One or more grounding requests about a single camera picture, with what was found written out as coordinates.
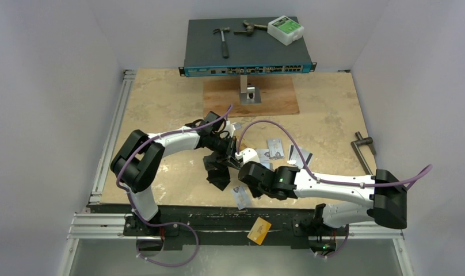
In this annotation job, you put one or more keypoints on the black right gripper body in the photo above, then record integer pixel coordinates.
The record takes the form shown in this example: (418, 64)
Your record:
(261, 180)

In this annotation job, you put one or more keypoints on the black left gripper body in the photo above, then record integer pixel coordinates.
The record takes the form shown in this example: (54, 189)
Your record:
(225, 147)

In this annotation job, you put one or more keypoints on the single silver credit card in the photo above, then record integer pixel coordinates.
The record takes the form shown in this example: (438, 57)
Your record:
(241, 197)

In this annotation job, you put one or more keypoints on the black credit card stack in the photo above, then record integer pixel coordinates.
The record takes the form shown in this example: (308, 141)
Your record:
(217, 167)

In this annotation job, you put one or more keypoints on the single orange credit card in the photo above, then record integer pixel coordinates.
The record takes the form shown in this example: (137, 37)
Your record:
(259, 231)

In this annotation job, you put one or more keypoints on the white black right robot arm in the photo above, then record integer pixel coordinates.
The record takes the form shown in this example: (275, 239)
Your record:
(359, 199)

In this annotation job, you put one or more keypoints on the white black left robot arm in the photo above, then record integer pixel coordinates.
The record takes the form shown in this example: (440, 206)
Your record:
(138, 160)

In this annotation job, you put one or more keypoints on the silver white credit card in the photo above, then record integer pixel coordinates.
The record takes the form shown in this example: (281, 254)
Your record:
(275, 148)

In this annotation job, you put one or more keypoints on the grey metal stand base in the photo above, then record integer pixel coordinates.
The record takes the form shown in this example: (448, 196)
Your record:
(249, 94)

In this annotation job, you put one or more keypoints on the brown wooden board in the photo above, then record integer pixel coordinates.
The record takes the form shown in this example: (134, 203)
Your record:
(278, 97)

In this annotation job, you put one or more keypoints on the small hammer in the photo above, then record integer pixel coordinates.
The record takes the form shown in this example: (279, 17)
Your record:
(224, 46)

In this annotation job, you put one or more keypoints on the dark metal clamp tool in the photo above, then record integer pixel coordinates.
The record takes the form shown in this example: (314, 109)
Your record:
(250, 28)

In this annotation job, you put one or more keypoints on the white green plastic box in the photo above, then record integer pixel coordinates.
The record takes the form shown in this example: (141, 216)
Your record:
(285, 30)

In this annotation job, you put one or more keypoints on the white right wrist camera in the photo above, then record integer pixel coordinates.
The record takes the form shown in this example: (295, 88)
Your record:
(247, 155)

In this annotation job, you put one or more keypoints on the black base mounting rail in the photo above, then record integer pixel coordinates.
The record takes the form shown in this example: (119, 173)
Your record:
(225, 226)

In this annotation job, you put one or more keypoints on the blue network switch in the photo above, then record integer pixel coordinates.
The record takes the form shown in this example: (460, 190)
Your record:
(259, 54)

